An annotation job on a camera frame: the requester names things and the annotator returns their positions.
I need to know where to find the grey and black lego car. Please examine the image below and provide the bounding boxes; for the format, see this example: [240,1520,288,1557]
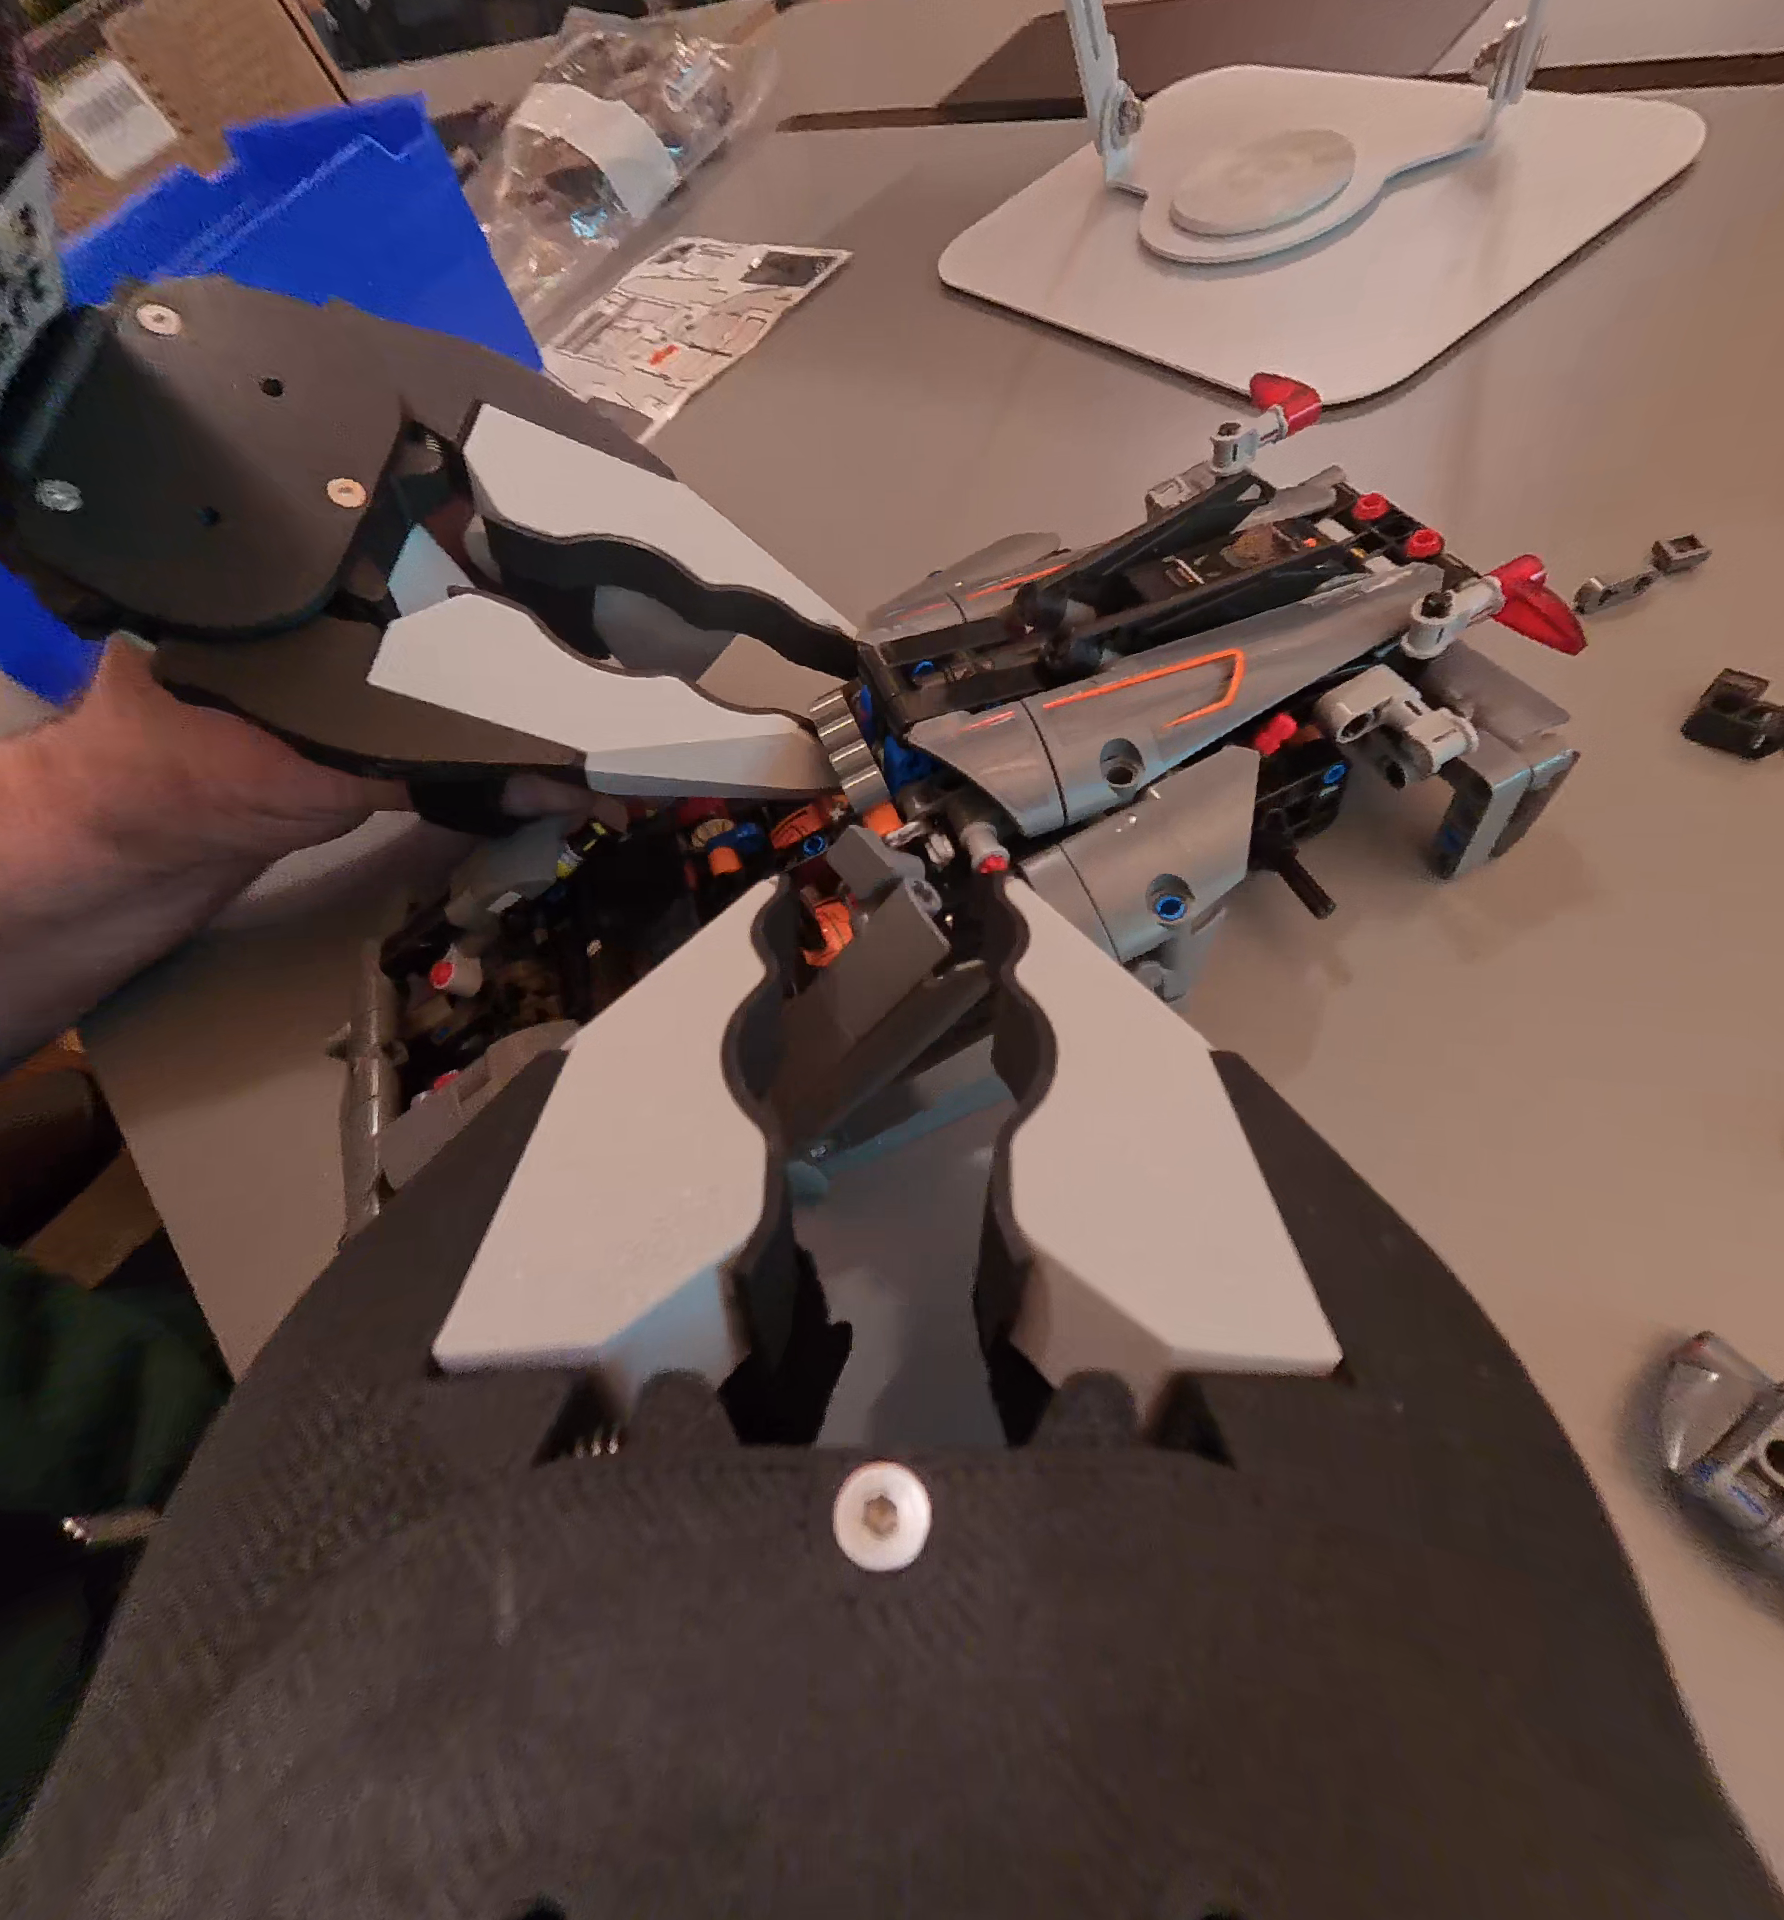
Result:
[329,368,1590,1251]

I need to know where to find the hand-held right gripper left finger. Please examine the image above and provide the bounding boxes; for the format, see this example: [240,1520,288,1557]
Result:
[431,878,795,1449]

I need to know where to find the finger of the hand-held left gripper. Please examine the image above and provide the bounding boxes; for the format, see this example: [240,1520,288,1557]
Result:
[455,403,867,680]
[363,588,837,802]

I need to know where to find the scattered small lego pieces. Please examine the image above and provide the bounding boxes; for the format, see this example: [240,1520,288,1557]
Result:
[1571,529,1784,768]

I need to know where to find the grey curved lego subassembly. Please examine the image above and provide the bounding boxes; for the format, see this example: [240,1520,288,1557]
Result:
[1655,1331,1784,1550]

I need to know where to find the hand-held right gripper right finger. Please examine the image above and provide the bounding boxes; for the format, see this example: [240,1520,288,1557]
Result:
[982,874,1347,1449]

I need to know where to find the lego sticker sheet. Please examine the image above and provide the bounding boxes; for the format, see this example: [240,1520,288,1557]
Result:
[536,235,852,418]

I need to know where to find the cardboard box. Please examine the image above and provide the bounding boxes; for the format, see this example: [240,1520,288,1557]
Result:
[36,0,357,179]

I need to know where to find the grey monitor stand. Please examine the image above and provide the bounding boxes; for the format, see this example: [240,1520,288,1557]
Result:
[933,0,1709,409]

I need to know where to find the clear plastic bag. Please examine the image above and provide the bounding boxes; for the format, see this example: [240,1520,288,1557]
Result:
[461,4,786,256]

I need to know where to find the blue plastic bin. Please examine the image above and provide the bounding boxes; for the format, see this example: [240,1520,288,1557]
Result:
[0,93,549,709]

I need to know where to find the person's left forearm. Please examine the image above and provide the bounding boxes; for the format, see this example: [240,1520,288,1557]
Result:
[0,705,220,1115]

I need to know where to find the person's left hand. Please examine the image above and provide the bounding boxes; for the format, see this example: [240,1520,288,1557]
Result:
[88,652,634,921]

